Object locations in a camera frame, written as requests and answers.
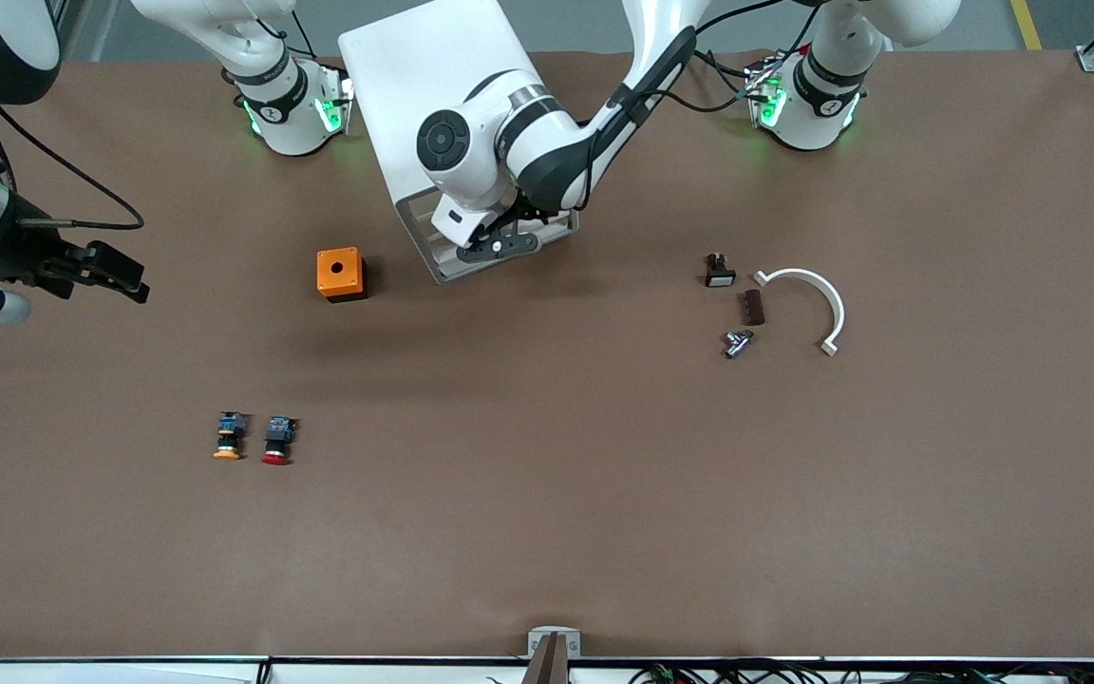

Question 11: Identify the yellow mushroom pushbutton switch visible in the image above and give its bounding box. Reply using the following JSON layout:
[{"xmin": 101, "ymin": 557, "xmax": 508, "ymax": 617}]
[{"xmin": 213, "ymin": 411, "xmax": 252, "ymax": 462}]

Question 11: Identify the orange button enclosure box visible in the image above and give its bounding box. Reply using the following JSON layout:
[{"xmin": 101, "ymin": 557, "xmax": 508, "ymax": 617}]
[{"xmin": 316, "ymin": 247, "xmax": 368, "ymax": 304}]

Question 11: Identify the red mushroom pushbutton switch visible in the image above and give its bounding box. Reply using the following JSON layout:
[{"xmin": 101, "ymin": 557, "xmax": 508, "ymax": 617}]
[{"xmin": 260, "ymin": 415, "xmax": 299, "ymax": 466}]

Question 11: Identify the grey mounting bracket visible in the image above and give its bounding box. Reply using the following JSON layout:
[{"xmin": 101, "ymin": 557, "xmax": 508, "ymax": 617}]
[{"xmin": 527, "ymin": 626, "xmax": 582, "ymax": 659}]

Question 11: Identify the black arm base cable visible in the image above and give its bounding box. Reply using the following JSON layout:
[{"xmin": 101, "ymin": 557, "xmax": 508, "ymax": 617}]
[{"xmin": 670, "ymin": 46, "xmax": 759, "ymax": 104}]

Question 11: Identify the brown paper table cover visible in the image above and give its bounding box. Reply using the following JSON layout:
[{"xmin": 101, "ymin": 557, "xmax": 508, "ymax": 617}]
[{"xmin": 0, "ymin": 47, "xmax": 1094, "ymax": 662}]

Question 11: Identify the dark camera mount post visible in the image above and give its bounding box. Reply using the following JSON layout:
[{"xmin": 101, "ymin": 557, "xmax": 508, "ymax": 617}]
[{"xmin": 520, "ymin": 632, "xmax": 571, "ymax": 684}]

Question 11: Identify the white half-ring pipe clamp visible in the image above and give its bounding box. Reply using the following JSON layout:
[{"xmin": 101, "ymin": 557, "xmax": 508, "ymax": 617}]
[{"xmin": 753, "ymin": 268, "xmax": 847, "ymax": 358}]

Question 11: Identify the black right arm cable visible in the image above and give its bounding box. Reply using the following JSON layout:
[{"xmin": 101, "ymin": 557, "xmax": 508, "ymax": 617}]
[{"xmin": 0, "ymin": 100, "xmax": 146, "ymax": 232}]

